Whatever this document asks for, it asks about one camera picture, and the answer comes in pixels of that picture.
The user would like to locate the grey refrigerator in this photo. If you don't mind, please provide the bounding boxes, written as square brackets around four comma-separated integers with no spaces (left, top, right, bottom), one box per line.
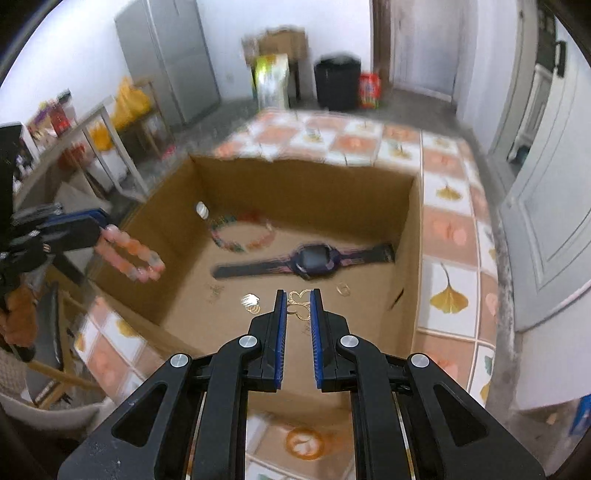
[115,0,221,127]

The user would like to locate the blue packet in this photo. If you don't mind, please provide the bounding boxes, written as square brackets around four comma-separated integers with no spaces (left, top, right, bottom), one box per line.
[570,397,590,435]

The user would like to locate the black bin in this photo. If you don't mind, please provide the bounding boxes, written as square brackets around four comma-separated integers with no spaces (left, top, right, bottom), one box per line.
[314,54,362,110]

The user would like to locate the wooden shelf rack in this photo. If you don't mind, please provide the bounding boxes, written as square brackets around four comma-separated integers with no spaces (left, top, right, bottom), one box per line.
[14,80,176,204]

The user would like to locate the white panelled door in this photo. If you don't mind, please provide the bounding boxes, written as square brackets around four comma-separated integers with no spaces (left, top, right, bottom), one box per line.
[499,55,591,333]

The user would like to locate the red bag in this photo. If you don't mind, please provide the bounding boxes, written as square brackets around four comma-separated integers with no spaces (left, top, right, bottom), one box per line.
[359,71,383,109]

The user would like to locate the person's left hand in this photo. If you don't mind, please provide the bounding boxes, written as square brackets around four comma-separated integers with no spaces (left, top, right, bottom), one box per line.
[0,285,40,350]

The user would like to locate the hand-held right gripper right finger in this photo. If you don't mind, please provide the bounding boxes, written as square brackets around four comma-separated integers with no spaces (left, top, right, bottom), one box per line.
[310,288,541,480]

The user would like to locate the door with brown frame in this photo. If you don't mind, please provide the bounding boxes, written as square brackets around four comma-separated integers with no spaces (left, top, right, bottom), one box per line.
[372,0,467,100]

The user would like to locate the beige cushion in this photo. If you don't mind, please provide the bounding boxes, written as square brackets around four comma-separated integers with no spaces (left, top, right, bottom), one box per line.
[0,392,107,444]

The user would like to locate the worn cardboard carton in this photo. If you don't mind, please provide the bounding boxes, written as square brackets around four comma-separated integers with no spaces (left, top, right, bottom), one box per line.
[259,28,308,61]

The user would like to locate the wooden chair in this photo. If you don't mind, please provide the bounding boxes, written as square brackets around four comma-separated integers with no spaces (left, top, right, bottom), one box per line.
[25,279,116,409]

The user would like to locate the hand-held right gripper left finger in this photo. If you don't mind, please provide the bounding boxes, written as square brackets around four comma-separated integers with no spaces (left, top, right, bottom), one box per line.
[58,288,288,480]

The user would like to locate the multicolour bead bracelet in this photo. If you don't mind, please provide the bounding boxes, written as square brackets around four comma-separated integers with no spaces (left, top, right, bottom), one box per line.
[209,211,277,254]

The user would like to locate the red packet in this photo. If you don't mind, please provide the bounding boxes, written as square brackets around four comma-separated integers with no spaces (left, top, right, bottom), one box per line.
[48,99,71,136]

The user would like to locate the pink orange bead bracelet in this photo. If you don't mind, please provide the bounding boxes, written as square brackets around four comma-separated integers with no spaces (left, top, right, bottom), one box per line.
[95,224,165,282]

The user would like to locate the small yellow plastic bag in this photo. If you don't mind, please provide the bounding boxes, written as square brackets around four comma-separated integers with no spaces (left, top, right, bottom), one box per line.
[90,122,116,151]

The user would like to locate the cardboard box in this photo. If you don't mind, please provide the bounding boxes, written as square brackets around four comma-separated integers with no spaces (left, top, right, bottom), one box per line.
[90,154,424,411]

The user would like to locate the purple smartwatch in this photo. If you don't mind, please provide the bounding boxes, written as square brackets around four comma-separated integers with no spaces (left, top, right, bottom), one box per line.
[212,243,397,281]

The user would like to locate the yellow green rice sack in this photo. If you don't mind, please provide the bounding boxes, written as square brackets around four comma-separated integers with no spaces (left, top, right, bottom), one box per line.
[254,53,291,109]

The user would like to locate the large yellow plastic bag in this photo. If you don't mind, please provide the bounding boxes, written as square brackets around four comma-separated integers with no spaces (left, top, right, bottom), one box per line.
[113,78,153,130]

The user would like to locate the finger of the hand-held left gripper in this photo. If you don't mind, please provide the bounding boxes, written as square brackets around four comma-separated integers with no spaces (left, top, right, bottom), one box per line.
[9,203,110,227]
[0,224,101,283]

